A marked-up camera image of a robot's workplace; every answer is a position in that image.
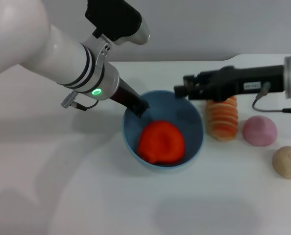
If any left gripper cable with plugs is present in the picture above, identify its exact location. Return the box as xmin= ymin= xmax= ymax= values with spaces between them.
xmin=60 ymin=91 xmax=99 ymax=111

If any blue bowl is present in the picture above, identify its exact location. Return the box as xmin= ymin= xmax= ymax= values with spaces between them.
xmin=122 ymin=90 xmax=205 ymax=173

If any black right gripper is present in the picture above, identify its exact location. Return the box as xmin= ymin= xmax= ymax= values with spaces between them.
xmin=173 ymin=65 xmax=286 ymax=103

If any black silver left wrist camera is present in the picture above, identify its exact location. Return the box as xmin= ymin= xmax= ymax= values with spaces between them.
xmin=84 ymin=0 xmax=151 ymax=46

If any pink toy bun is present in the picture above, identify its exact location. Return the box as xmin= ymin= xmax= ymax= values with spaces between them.
xmin=242 ymin=115 xmax=278 ymax=147

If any tan toy bun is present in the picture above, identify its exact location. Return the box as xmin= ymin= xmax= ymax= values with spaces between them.
xmin=272 ymin=145 xmax=291 ymax=181

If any orange striped toy bread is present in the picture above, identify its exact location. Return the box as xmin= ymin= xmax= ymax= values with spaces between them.
xmin=206 ymin=96 xmax=239 ymax=142

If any gripper cable with plugs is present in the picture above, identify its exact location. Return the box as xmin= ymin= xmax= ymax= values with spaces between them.
xmin=60 ymin=91 xmax=99 ymax=111
xmin=252 ymin=82 xmax=291 ymax=114

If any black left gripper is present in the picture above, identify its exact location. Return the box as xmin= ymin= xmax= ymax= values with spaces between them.
xmin=110 ymin=78 xmax=150 ymax=118

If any right gripper cable with plugs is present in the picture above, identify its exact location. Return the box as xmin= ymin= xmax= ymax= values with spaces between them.
xmin=252 ymin=82 xmax=291 ymax=114

